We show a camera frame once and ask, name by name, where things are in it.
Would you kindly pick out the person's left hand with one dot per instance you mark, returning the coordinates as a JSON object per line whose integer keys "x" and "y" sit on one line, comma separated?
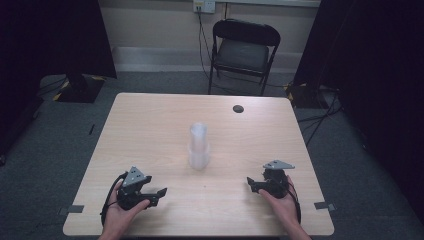
{"x": 116, "y": 218}

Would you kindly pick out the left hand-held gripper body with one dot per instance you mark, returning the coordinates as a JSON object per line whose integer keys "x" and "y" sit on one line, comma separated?
{"x": 131, "y": 195}

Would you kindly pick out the black curtain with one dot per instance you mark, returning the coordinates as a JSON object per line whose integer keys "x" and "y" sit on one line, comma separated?
{"x": 376, "y": 83}
{"x": 43, "y": 40}

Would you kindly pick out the black folding chair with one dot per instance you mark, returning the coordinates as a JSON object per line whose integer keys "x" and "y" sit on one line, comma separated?
{"x": 241, "y": 53}

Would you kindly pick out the grey tape piece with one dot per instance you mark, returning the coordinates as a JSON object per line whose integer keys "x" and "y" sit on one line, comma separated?
{"x": 75, "y": 209}
{"x": 323, "y": 205}

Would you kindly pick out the small black pen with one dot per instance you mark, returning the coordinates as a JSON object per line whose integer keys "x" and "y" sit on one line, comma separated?
{"x": 91, "y": 129}

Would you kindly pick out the white wall socket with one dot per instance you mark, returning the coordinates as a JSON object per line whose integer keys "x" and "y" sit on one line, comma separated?
{"x": 204, "y": 6}

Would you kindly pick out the black table grommet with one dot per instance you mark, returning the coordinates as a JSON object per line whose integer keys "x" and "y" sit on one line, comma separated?
{"x": 238, "y": 108}

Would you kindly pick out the black stand base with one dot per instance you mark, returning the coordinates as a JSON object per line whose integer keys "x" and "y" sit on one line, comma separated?
{"x": 306, "y": 97}
{"x": 80, "y": 90}

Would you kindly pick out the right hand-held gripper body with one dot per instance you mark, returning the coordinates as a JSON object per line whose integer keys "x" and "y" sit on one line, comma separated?
{"x": 276, "y": 183}

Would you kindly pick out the stack of clear plastic cups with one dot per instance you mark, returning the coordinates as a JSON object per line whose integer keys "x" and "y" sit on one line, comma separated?
{"x": 199, "y": 150}

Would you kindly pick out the person's right hand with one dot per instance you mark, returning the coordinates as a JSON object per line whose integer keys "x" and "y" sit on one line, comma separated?
{"x": 286, "y": 210}

